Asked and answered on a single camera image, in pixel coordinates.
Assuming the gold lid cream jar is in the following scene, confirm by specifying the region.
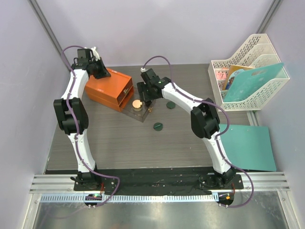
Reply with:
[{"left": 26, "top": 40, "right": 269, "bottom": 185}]
[{"left": 132, "top": 99, "right": 142, "bottom": 112}]

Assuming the green round puff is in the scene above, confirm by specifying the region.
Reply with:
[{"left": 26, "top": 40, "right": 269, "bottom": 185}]
[{"left": 166, "top": 101, "right": 176, "bottom": 109}]

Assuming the clear drawer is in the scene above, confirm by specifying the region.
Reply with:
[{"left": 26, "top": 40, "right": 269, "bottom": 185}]
[
  {"left": 120, "top": 87, "right": 155, "bottom": 123},
  {"left": 120, "top": 83, "right": 133, "bottom": 98}
]

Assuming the orange drawer organizer box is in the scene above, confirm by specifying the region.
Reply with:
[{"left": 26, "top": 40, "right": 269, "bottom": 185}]
[{"left": 85, "top": 68, "right": 133, "bottom": 112}]

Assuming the green puff with strap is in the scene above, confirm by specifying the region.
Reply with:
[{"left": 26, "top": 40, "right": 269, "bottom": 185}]
[{"left": 153, "top": 122, "right": 163, "bottom": 131}]

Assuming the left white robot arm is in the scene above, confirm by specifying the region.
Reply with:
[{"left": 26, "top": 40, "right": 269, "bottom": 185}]
[{"left": 53, "top": 46, "right": 110, "bottom": 191}]

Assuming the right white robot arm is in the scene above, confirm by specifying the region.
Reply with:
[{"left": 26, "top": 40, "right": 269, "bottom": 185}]
[{"left": 137, "top": 68, "right": 235, "bottom": 188}]

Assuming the pink booklet in holder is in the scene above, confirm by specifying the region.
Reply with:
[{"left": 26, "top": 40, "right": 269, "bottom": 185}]
[{"left": 215, "top": 69, "right": 229, "bottom": 90}]

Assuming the yellow book in holder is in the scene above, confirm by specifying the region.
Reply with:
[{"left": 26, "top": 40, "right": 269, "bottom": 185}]
[{"left": 223, "top": 64, "right": 253, "bottom": 90}]

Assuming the teal plastic folder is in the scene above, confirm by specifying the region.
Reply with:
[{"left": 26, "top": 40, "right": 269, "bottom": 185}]
[{"left": 223, "top": 62, "right": 284, "bottom": 103}]

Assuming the teal clipboard on table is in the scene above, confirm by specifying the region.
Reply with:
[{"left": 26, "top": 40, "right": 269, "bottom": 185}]
[{"left": 221, "top": 125, "right": 277, "bottom": 172}]

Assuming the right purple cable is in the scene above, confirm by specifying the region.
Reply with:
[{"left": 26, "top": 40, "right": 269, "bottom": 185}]
[{"left": 140, "top": 55, "right": 254, "bottom": 208}]

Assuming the purple cable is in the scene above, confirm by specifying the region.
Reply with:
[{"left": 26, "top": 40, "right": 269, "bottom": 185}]
[
  {"left": 61, "top": 45, "right": 121, "bottom": 207},
  {"left": 140, "top": 55, "right": 254, "bottom": 208}
]

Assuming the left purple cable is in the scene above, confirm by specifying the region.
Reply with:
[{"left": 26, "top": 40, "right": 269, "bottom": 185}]
[{"left": 61, "top": 45, "right": 121, "bottom": 207}]

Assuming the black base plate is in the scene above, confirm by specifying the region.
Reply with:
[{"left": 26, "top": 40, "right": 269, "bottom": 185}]
[{"left": 73, "top": 167, "right": 244, "bottom": 191}]

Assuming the white slotted cable duct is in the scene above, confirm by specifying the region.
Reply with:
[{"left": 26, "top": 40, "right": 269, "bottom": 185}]
[{"left": 40, "top": 193, "right": 219, "bottom": 204}]

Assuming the aluminium rail frame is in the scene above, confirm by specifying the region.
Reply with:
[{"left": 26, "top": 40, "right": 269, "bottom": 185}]
[{"left": 30, "top": 168, "right": 290, "bottom": 196}]

